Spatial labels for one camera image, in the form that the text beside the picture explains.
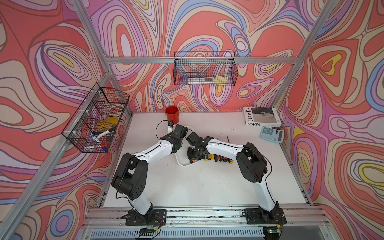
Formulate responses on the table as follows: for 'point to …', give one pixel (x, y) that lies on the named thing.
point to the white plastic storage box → (181, 156)
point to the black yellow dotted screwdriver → (228, 139)
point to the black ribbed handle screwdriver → (215, 158)
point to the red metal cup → (172, 113)
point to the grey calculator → (272, 134)
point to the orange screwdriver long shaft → (225, 158)
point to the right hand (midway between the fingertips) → (191, 161)
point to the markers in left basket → (99, 145)
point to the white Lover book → (261, 116)
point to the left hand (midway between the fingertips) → (174, 137)
